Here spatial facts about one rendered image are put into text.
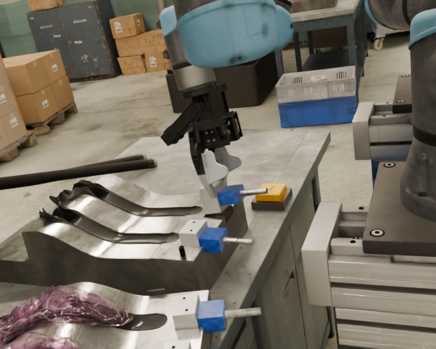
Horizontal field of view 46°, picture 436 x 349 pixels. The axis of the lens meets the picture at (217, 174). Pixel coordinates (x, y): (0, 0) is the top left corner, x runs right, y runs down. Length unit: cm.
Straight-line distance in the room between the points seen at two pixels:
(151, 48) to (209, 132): 675
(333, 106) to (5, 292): 331
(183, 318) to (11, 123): 442
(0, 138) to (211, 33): 464
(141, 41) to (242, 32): 737
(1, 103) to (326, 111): 286
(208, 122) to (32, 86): 466
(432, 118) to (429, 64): 6
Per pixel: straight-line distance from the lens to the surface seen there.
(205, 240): 92
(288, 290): 145
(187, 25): 39
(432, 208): 63
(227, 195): 100
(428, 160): 63
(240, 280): 98
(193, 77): 95
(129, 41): 783
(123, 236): 106
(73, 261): 105
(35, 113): 562
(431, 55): 58
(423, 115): 62
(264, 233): 111
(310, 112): 416
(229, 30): 38
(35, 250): 110
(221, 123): 94
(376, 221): 64
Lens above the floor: 136
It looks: 23 degrees down
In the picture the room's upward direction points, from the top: 11 degrees counter-clockwise
